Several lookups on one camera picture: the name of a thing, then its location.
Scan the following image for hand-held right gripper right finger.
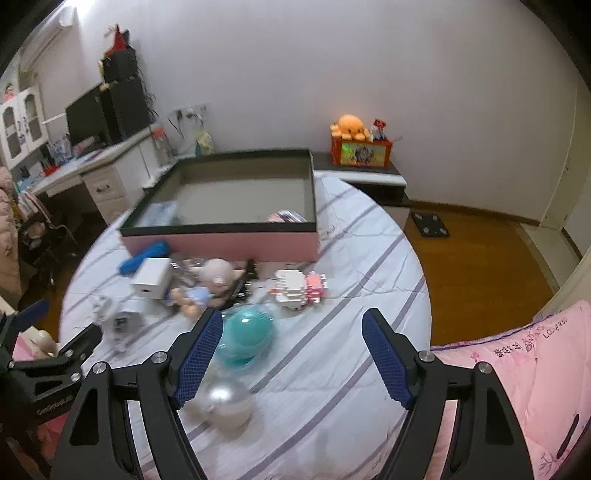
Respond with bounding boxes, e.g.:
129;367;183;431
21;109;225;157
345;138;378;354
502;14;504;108
361;308;534;480

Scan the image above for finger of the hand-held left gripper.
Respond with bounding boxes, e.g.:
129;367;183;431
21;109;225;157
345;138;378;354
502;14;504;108
0;299;50;344
7;323;103;384

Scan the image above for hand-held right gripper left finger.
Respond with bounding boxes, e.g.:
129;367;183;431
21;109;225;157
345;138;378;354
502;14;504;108
48;307;225;480

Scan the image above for silver ball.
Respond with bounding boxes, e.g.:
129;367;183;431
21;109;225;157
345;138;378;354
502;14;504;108
203;379;254;430

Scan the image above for teal round container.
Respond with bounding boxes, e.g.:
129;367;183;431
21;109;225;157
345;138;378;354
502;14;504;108
216;307;278;367

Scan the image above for pink block toy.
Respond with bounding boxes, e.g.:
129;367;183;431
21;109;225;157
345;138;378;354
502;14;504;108
305;271;328;305

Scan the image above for pink white plush toy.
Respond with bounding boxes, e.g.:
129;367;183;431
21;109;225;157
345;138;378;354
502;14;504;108
271;270;308;310

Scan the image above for pink box with black rim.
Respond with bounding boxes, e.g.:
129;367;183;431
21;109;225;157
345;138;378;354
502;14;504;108
119;148;319;261

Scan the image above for striped white bed sheet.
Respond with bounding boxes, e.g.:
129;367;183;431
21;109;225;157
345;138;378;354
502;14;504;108
60;171;432;480

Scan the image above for black office chair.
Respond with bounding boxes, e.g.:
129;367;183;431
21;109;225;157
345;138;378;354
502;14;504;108
18;189;81;287

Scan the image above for pink padded coat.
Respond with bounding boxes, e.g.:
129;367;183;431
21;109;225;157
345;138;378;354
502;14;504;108
0;166;24;296

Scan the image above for pink haired doll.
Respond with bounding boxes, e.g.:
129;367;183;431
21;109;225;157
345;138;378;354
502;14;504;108
168;258;236;319

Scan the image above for blue oblong case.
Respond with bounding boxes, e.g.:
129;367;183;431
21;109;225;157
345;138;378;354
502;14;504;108
119;241;171;274

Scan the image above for black floor scale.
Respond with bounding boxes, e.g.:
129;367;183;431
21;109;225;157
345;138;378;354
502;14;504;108
412;211;451;238

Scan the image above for pink quilt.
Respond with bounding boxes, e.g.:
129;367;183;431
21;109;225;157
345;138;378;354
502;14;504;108
429;300;591;480

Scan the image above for white desk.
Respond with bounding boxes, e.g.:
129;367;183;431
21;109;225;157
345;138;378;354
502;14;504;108
28;124;162;227

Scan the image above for dark topped nightstand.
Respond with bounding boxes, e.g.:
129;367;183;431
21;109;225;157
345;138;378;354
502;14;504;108
310;151;411;232

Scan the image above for white glass door cabinet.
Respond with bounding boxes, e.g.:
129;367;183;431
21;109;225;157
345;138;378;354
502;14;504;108
0;85;49;169

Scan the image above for black monitor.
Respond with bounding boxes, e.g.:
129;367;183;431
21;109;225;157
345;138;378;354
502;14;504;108
65;83;112;148

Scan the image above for red capped clear bottle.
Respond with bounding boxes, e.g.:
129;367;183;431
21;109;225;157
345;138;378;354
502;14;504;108
151;127;172;169

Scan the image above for red storage box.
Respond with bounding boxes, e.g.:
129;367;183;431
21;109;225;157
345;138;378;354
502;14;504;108
331;136;394;168

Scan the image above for black computer tower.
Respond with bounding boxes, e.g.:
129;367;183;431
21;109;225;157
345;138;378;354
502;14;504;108
108;76;155;144

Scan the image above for orange octopus plush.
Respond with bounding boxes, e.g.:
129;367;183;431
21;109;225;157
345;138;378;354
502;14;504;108
330;114;374;143

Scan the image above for red pointed ornament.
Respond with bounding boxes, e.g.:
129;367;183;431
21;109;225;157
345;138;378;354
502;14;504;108
104;25;132;56

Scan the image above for wall power outlets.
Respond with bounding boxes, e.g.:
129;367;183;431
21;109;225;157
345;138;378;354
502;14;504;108
168;105;208;139

